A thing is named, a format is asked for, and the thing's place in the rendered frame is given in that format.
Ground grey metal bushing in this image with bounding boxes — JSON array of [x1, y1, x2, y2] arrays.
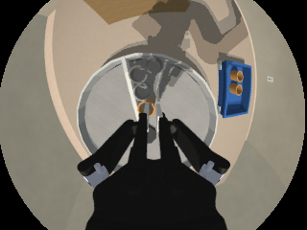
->
[[129, 65, 148, 83], [133, 82, 152, 102], [145, 56, 164, 74]]

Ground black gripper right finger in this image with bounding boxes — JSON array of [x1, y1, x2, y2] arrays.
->
[[155, 103, 230, 195]]

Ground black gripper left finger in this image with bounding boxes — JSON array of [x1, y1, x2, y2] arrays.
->
[[77, 103, 150, 196]]

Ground bronze bushing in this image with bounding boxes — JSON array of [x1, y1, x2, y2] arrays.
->
[[137, 98, 155, 117], [229, 83, 243, 96], [229, 71, 243, 82]]

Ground blue open crate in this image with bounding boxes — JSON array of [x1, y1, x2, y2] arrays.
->
[[217, 60, 251, 118]]

